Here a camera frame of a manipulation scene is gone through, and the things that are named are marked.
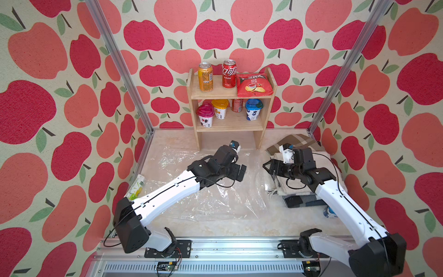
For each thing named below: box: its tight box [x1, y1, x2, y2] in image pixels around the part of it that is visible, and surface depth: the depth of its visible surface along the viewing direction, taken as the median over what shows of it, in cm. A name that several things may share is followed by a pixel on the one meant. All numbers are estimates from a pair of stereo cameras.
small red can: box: [231, 98, 244, 113], surface depth 100 cm
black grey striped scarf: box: [282, 194, 328, 209], surface depth 86 cm
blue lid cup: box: [245, 98, 264, 122], surface depth 93 cm
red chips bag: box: [236, 73, 274, 98], surface depth 76 cm
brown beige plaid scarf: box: [266, 133, 326, 155], surface depth 110 cm
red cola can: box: [221, 58, 238, 89], surface depth 75 cm
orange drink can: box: [197, 61, 214, 93], surface depth 74 cm
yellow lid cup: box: [211, 99, 229, 120], surface depth 95 cm
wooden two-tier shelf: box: [186, 68, 278, 151], surface depth 91 cm
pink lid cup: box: [196, 102, 215, 129], surface depth 88 cm
